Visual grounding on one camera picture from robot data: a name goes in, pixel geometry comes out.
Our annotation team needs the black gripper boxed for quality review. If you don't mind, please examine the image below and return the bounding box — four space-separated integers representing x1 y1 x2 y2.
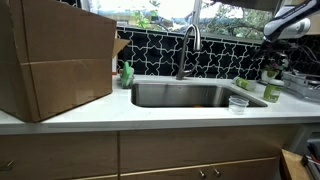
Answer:
262 39 292 55

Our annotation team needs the green pump soap bottle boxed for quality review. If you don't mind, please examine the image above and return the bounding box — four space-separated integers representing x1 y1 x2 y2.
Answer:
262 78 285 104

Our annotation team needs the stainless steel sink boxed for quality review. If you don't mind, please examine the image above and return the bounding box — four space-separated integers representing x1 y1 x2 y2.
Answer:
130 82 269 109

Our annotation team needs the grey dish rack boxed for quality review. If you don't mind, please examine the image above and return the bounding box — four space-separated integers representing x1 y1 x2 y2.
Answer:
282 70 320 104

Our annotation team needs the clear plastic cup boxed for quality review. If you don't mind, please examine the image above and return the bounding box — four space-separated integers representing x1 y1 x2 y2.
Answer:
228 95 250 116

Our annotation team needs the steel gooseneck faucet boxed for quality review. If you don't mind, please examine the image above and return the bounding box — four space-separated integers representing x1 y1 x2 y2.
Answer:
175 23 202 81

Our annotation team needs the kitchen window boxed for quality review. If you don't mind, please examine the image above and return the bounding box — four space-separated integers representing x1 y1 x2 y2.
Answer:
81 0 291 46

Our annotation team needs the wooden platform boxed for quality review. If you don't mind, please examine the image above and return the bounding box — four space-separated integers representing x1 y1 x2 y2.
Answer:
279 148 313 180

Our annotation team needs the wooden drawer front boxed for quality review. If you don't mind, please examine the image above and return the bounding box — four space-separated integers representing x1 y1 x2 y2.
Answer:
119 124 298 174

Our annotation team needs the wooden cabinet door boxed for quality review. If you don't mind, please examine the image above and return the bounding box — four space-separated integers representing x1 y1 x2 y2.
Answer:
119 163 210 180
209 156 281 180

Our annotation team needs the clear sponge holder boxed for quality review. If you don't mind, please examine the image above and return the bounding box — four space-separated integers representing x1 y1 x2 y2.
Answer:
120 67 136 90

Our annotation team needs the green sponge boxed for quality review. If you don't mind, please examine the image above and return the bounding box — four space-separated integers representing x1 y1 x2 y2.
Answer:
119 61 132 83

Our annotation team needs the brown cardboard box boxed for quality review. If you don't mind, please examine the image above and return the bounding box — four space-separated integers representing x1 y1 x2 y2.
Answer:
0 0 131 124

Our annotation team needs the wide wooden cabinet panel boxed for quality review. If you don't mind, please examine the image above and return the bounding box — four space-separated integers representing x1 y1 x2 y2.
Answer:
0 131 119 180

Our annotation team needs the aluminium extrusion frame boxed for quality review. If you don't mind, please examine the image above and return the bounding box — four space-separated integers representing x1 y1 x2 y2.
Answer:
301 133 320 180

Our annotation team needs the brass cabinet pull handle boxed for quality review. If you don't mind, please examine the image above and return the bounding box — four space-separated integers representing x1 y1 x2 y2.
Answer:
0 160 15 172

